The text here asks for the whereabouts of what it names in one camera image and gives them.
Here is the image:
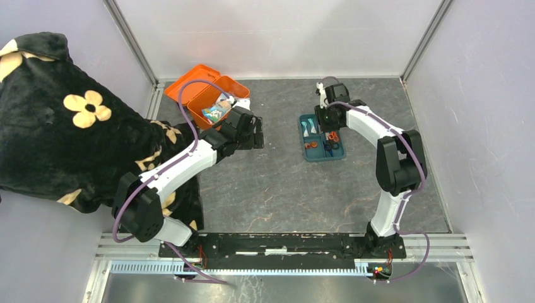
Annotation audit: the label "orange handled scissors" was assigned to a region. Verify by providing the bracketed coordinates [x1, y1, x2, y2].
[327, 131, 339, 142]

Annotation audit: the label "teal white tube packet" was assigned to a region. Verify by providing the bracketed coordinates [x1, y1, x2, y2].
[308, 118, 317, 134]

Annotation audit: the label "blue plastic tweezers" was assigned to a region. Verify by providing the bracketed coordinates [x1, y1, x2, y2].
[324, 140, 334, 157]

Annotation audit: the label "teal divided tray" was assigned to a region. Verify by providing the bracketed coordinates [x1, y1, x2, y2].
[298, 114, 346, 163]

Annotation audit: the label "blue cotton pad packet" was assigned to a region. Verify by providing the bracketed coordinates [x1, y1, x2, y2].
[202, 94, 236, 124]

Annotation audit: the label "orange medicine kit box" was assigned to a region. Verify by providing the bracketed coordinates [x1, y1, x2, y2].
[164, 64, 250, 129]

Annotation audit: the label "black handled scissors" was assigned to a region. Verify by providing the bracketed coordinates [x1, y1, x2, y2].
[324, 132, 339, 151]

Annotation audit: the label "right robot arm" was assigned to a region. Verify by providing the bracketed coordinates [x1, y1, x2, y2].
[314, 81, 427, 258]

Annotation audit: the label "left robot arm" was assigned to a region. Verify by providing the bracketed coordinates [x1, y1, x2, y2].
[112, 98, 264, 257]

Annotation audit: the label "black floral blanket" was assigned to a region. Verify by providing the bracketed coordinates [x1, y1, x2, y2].
[1, 32, 199, 213]

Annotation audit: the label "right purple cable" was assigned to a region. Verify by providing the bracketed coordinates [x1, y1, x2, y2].
[319, 76, 432, 283]

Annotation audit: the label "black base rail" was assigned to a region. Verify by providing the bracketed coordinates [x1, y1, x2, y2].
[158, 232, 407, 271]

